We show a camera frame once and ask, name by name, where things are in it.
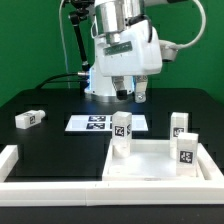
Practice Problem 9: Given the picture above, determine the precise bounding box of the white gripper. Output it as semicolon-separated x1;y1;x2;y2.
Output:
91;15;162;103

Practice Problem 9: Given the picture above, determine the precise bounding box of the white square tabletop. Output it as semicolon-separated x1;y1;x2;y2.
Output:
102;139;204;181

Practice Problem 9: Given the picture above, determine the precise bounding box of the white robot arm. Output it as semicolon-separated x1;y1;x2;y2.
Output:
85;0;195;103

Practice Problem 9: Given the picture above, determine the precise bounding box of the white marker tag sheet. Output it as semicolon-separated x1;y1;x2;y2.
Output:
65;115;148;132

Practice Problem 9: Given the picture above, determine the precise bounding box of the white U-shaped obstacle fence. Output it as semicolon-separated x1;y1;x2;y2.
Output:
0;145;224;206

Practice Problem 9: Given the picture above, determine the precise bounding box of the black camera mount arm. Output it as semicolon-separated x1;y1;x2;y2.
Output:
62;0;98;72

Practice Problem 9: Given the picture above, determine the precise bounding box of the white cable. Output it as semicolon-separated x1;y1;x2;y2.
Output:
58;0;72;90

